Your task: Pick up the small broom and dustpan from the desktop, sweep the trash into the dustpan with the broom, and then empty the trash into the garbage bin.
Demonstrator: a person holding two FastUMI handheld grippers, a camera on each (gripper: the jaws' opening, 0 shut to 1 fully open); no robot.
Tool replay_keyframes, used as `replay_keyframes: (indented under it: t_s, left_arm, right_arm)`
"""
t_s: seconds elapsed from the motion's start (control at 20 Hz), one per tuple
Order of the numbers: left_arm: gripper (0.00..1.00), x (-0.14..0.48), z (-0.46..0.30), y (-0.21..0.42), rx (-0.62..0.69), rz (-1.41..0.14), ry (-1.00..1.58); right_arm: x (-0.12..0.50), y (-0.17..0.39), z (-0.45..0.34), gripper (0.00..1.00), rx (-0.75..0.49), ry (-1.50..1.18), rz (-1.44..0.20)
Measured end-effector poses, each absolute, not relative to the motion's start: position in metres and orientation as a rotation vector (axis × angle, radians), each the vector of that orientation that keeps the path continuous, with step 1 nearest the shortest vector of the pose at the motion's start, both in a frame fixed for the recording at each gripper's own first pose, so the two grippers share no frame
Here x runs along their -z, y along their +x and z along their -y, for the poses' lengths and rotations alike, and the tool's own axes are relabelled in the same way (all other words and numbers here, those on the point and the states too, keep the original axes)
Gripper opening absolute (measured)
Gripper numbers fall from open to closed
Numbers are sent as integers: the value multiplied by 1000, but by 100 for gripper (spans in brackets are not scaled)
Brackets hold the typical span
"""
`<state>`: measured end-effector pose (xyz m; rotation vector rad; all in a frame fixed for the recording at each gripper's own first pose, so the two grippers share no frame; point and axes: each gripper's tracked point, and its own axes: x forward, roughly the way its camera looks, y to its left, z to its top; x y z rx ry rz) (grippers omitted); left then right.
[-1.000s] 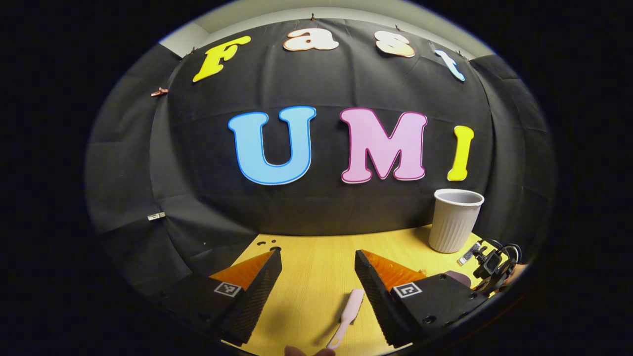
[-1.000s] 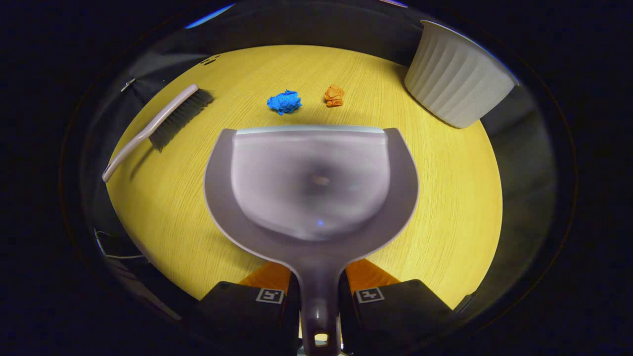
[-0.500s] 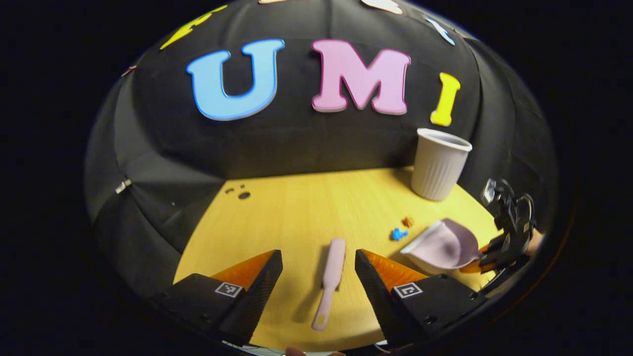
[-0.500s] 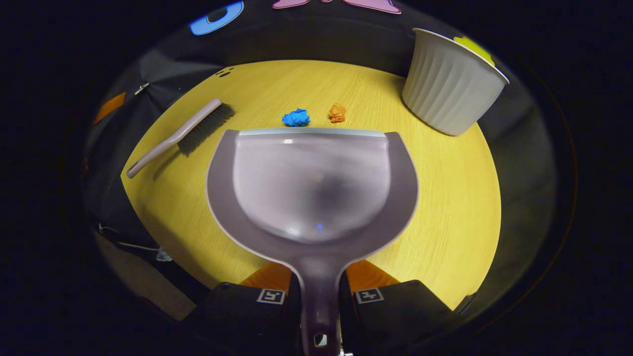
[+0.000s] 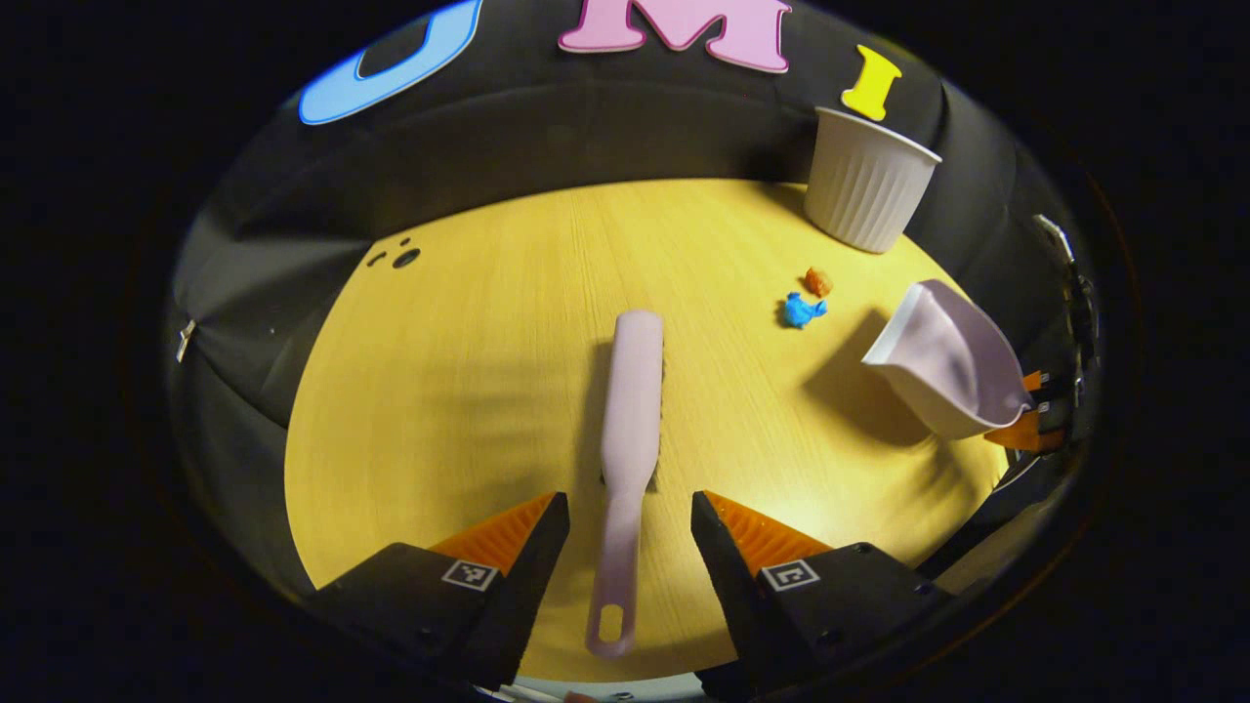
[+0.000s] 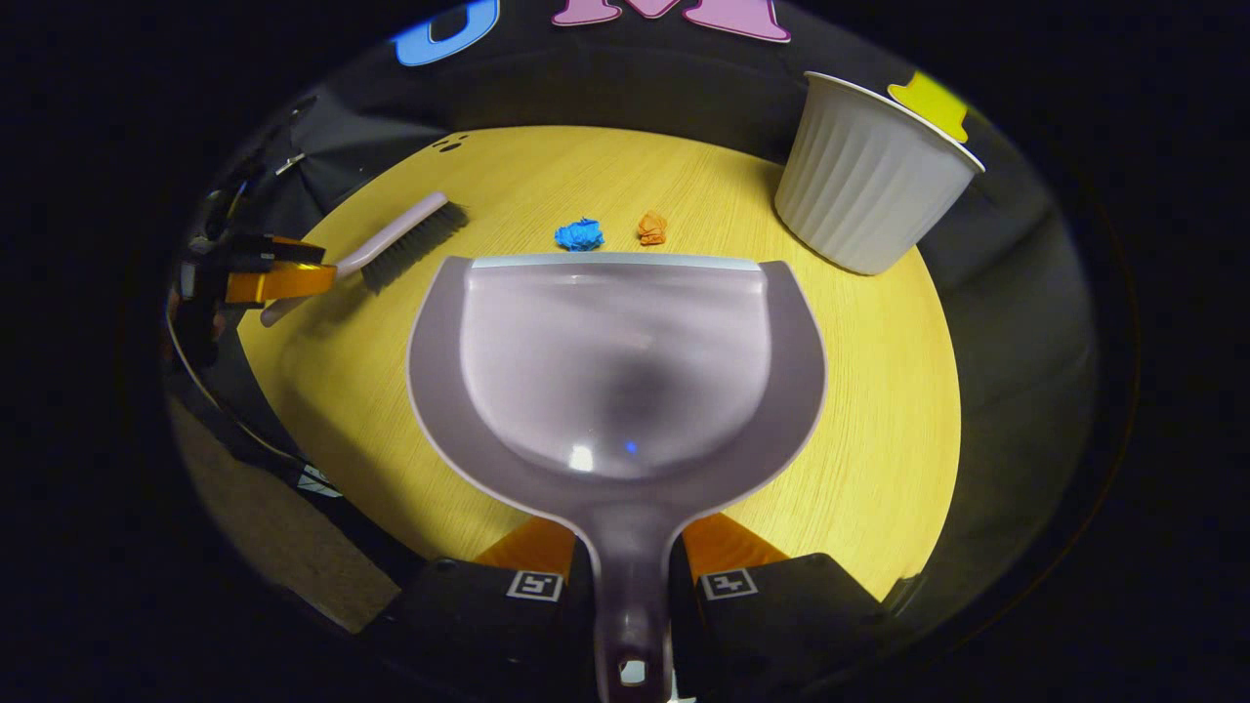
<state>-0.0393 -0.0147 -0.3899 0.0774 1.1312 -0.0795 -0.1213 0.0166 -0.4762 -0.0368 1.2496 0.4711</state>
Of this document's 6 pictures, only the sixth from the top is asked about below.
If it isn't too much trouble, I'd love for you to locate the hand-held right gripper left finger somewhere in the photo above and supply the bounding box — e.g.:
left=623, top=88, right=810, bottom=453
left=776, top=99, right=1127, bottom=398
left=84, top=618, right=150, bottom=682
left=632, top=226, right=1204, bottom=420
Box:
left=376, top=516, right=597, bottom=703

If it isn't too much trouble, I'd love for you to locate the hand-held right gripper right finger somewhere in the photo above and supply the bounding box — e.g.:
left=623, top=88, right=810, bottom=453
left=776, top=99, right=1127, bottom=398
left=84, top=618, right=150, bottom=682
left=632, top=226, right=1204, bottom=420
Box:
left=669, top=513, right=899, bottom=703

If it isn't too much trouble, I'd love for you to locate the small pale purple broom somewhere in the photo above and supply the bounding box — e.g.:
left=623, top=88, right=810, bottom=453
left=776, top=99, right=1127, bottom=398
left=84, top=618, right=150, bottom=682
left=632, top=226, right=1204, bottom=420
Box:
left=260, top=191, right=470, bottom=328

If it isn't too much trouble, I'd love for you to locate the pale purple dustpan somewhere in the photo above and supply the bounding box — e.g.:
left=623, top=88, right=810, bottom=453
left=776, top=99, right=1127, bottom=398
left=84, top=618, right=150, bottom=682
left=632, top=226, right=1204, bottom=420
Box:
left=406, top=252, right=829, bottom=703

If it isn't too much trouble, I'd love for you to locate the blue paper trash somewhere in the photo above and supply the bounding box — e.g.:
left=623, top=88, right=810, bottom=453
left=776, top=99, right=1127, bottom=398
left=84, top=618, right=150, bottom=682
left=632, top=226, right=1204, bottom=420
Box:
left=555, top=217, right=605, bottom=253

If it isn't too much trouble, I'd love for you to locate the white ribbed garbage bin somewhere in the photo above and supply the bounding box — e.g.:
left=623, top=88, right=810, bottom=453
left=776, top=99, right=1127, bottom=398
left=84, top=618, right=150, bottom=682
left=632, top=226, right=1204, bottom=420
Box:
left=774, top=70, right=985, bottom=276

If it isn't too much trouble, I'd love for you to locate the thin black cable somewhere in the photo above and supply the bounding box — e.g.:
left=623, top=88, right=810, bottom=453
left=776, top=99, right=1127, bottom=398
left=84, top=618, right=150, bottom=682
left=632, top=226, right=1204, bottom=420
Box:
left=164, top=310, right=306, bottom=466

